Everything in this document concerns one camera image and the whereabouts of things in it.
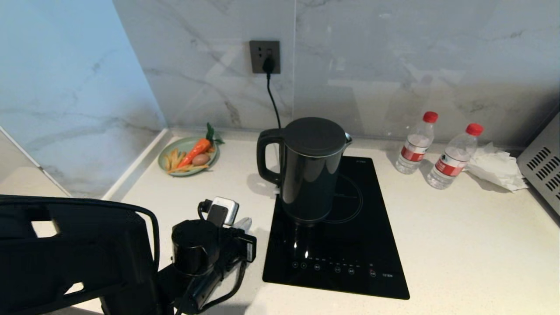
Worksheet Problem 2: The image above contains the black electric kettle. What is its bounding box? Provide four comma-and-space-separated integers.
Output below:
256, 116, 353, 225

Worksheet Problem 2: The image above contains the red-capped water bottle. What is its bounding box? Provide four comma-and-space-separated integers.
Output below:
395, 111, 439, 175
427, 123, 485, 190

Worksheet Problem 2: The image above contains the crumpled white tissue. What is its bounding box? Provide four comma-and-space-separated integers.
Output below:
465, 142, 529, 193

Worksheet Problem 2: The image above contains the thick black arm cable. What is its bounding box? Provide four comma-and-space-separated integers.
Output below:
0, 195, 161, 270

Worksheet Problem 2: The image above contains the black glass induction cooktop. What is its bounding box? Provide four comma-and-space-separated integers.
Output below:
262, 156, 411, 301

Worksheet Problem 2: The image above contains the silver vented appliance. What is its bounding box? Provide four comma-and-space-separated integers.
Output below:
516, 110, 560, 217

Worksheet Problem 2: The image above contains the black power cord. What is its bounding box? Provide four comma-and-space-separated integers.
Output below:
261, 57, 283, 130

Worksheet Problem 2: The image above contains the orange toy carrot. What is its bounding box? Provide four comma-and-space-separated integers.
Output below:
176, 122, 225, 169

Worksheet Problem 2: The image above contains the green plate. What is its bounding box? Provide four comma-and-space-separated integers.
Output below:
157, 136, 220, 177

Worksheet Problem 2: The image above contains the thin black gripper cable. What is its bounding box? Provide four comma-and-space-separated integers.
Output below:
175, 260, 248, 315

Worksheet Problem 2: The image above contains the yellow toy fries pile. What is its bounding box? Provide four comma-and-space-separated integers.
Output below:
164, 149, 209, 174

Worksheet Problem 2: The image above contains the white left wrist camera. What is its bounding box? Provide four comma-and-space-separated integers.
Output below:
197, 196, 240, 228

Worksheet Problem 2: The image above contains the dark grey wall socket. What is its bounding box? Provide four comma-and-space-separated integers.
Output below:
249, 40, 281, 74

